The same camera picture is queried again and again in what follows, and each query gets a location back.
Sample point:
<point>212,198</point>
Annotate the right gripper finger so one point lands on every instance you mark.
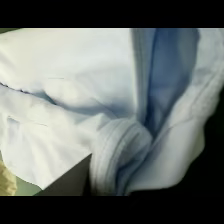
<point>71,181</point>

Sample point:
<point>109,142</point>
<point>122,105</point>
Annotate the white T-shirt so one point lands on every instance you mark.
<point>83,93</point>

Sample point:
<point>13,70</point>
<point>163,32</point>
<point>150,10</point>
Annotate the beige garment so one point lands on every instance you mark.
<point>6,176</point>

